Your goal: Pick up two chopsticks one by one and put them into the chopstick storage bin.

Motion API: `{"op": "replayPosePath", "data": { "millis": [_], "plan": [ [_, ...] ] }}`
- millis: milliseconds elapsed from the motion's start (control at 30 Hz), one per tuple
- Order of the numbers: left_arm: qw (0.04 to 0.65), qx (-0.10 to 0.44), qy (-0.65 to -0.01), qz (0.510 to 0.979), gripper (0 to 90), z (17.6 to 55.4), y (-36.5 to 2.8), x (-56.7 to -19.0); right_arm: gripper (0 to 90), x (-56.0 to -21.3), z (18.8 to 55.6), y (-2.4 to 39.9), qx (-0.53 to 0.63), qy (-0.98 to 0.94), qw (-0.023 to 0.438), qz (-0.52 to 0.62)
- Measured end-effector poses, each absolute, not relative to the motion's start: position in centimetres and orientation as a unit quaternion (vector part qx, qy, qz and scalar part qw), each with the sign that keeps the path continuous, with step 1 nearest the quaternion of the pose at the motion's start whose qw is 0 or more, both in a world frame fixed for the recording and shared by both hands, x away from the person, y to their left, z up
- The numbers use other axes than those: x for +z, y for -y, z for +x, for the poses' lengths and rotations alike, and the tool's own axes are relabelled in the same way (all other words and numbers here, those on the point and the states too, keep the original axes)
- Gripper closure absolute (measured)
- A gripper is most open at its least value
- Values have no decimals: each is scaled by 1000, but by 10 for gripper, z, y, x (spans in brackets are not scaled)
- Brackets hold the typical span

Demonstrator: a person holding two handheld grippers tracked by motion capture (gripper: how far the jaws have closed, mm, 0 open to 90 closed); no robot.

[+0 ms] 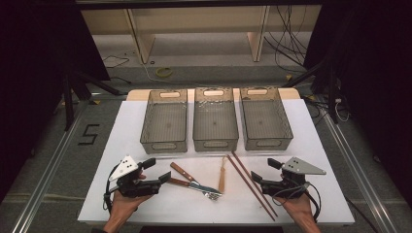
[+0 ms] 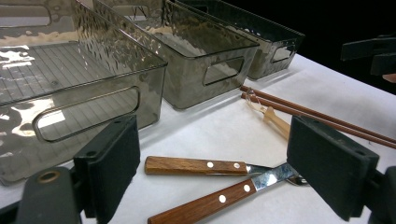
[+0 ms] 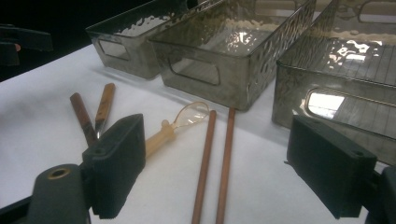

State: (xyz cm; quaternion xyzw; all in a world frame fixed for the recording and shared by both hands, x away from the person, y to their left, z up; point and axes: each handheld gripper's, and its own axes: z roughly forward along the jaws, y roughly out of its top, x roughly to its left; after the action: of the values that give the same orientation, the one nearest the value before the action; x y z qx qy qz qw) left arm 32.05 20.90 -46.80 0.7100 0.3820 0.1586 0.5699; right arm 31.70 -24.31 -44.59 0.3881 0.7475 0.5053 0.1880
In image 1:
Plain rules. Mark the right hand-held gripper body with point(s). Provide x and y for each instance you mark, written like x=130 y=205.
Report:
x=298 y=166

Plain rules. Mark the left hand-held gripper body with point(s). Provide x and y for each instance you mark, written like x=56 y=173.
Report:
x=136 y=187

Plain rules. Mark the small light wooden spoon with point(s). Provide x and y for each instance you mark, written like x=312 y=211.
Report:
x=222 y=181

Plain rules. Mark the grey transparent plastic bin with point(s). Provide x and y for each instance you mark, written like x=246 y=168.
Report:
x=215 y=124
x=165 y=124
x=265 y=123

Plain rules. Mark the person's left hand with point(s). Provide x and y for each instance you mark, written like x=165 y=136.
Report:
x=124 y=207

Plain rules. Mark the person's right hand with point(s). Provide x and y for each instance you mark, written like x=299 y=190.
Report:
x=299 y=208

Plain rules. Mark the white table cover sheet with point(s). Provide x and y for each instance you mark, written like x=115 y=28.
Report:
x=126 y=136

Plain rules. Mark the black metal stand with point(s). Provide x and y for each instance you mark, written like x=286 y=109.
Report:
x=332 y=97

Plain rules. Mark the yellow tape roll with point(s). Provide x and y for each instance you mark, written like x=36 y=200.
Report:
x=164 y=72

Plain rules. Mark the black tripod stand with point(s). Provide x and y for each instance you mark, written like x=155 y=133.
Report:
x=68 y=106

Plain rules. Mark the black curtain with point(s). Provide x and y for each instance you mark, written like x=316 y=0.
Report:
x=379 y=81
x=32 y=81

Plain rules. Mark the light wooden shelf unit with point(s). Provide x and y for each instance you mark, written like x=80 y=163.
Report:
x=145 y=42

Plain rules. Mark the aluminium floor rail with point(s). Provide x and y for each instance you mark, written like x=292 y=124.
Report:
x=48 y=174
x=359 y=174

